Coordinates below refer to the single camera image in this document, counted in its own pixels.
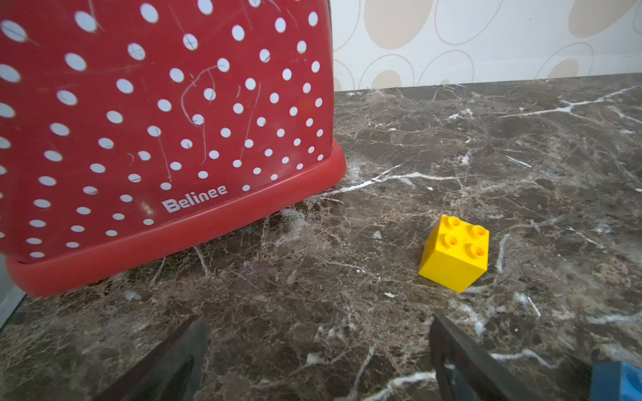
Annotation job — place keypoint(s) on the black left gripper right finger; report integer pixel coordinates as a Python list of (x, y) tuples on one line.
[(466, 371)]

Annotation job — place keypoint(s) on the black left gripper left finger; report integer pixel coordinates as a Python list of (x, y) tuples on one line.
[(171, 371)]

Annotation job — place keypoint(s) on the yellow square lego brick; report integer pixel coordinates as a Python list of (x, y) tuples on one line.
[(456, 253)]

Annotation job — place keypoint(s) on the light blue square lego brick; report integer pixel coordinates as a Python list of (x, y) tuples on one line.
[(615, 381)]

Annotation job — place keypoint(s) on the red polka dot toaster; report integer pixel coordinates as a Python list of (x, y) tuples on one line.
[(131, 130)]

